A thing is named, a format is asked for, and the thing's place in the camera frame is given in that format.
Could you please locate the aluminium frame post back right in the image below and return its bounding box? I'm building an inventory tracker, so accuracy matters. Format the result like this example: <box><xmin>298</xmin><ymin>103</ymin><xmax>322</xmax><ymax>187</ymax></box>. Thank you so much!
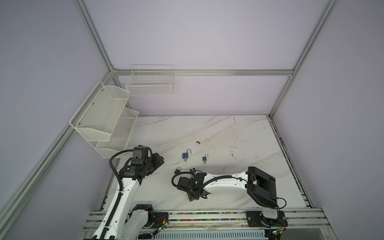
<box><xmin>268</xmin><ymin>0</ymin><xmax>339</xmax><ymax>118</ymax></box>

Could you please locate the aluminium frame left wall bar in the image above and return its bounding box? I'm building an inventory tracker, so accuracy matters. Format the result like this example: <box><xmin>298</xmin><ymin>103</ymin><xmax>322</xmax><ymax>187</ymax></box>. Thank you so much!
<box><xmin>1</xmin><ymin>71</ymin><xmax>111</xmax><ymax>235</ymax></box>

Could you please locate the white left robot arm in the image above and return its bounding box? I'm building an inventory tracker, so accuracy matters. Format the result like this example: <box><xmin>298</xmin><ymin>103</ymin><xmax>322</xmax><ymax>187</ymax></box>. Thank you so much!
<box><xmin>91</xmin><ymin>145</ymin><xmax>164</xmax><ymax>240</ymax></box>

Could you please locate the white mesh two-tier shelf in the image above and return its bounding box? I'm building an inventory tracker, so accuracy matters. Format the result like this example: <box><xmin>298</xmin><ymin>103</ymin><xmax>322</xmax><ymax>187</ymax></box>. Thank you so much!
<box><xmin>69</xmin><ymin>82</ymin><xmax>139</xmax><ymax>159</ymax></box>

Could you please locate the aluminium frame post back left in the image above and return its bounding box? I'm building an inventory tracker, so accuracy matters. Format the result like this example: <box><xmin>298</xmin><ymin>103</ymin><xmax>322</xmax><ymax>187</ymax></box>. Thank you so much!
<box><xmin>74</xmin><ymin>0</ymin><xmax>114</xmax><ymax>72</ymax></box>

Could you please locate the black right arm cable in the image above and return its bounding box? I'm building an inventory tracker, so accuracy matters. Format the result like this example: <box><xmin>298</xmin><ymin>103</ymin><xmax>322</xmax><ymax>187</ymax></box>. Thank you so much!
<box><xmin>170</xmin><ymin>169</ymin><xmax>250</xmax><ymax>194</ymax></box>

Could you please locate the white wire basket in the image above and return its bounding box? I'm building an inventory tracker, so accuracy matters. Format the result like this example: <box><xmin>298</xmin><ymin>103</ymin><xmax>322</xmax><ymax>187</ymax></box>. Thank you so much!
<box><xmin>126</xmin><ymin>65</ymin><xmax>174</xmax><ymax>97</ymax></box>

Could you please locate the aluminium table edge rail right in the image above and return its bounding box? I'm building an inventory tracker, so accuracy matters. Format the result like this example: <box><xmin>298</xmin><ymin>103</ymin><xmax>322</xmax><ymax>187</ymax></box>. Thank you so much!
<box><xmin>267</xmin><ymin>115</ymin><xmax>314</xmax><ymax>208</ymax></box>

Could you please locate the aluminium frame horizontal back bar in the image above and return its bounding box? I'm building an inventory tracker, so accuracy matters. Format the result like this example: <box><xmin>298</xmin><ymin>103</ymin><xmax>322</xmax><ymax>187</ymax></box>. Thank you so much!
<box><xmin>114</xmin><ymin>69</ymin><xmax>294</xmax><ymax>76</ymax></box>

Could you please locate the large blue padlock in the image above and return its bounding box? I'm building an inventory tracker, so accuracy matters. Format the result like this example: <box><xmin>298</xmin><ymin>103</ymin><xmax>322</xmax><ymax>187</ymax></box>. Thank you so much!
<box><xmin>182</xmin><ymin>149</ymin><xmax>192</xmax><ymax>162</ymax></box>

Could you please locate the aluminium frame post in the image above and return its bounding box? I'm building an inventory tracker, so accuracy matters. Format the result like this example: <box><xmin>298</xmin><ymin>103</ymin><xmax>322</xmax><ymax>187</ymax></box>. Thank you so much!
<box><xmin>74</xmin><ymin>0</ymin><xmax>114</xmax><ymax>72</ymax></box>
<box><xmin>268</xmin><ymin>0</ymin><xmax>339</xmax><ymax>118</ymax></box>

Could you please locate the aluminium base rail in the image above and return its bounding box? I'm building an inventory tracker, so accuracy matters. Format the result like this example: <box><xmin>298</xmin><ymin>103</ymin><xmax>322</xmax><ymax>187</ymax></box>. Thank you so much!
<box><xmin>80</xmin><ymin>208</ymin><xmax>337</xmax><ymax>240</ymax></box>

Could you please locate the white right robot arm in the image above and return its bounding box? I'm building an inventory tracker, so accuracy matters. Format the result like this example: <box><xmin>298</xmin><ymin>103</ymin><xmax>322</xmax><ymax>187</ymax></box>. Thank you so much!
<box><xmin>171</xmin><ymin>167</ymin><xmax>288</xmax><ymax>231</ymax></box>

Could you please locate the black padlock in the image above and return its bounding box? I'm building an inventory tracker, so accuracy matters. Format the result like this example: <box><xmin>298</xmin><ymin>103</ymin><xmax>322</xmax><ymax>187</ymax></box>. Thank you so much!
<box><xmin>174</xmin><ymin>167</ymin><xmax>181</xmax><ymax>174</ymax></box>

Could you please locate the white ventilated cover strip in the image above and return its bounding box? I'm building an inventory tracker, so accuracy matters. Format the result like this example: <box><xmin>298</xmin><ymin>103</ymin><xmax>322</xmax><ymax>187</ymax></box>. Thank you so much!
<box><xmin>154</xmin><ymin>230</ymin><xmax>268</xmax><ymax>240</ymax></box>

